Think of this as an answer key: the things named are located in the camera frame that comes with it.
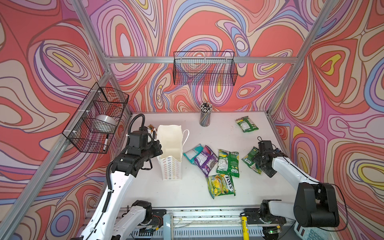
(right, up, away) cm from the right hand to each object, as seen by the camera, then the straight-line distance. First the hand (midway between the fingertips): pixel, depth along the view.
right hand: (261, 167), depth 88 cm
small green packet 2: (-6, +4, +3) cm, 8 cm away
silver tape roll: (-83, +26, -18) cm, 89 cm away
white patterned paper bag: (-51, +18, -13) cm, 56 cm away
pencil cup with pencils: (-32, +30, +18) cm, 48 cm away
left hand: (-56, +16, -15) cm, 60 cm away
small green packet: (-2, +26, +20) cm, 32 cm away
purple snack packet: (-33, +4, 0) cm, 33 cm away
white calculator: (+11, -25, -20) cm, 34 cm away
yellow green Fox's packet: (-26, -8, -8) cm, 28 cm away
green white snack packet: (-19, +2, +2) cm, 20 cm away
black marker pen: (-84, +16, -16) cm, 87 cm away
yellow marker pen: (-17, -25, -19) cm, 35 cm away
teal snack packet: (-42, +7, +5) cm, 43 cm away
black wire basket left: (-92, +23, -15) cm, 96 cm away
